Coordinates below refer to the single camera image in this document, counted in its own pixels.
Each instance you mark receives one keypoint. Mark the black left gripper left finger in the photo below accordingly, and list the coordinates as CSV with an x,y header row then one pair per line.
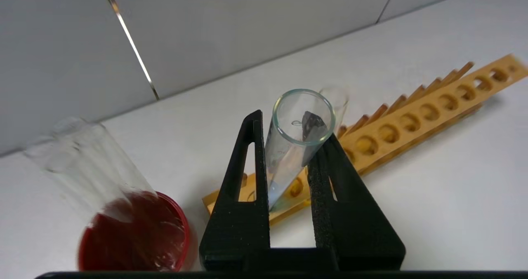
x,y
231,237

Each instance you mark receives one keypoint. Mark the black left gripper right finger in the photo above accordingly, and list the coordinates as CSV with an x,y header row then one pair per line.
x,y
354,237

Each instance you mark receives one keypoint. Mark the glass test tube blue pigment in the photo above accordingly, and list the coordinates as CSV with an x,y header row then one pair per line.
x,y
288,155

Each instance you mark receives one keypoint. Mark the glass test tube yellow pigment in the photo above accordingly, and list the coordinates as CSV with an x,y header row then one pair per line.
x,y
340,101

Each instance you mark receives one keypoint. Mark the wooden test tube rack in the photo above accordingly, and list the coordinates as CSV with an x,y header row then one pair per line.
x,y
429,114

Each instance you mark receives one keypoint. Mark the empty clear glass test tube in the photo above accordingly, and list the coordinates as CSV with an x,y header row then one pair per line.
x,y
95,163

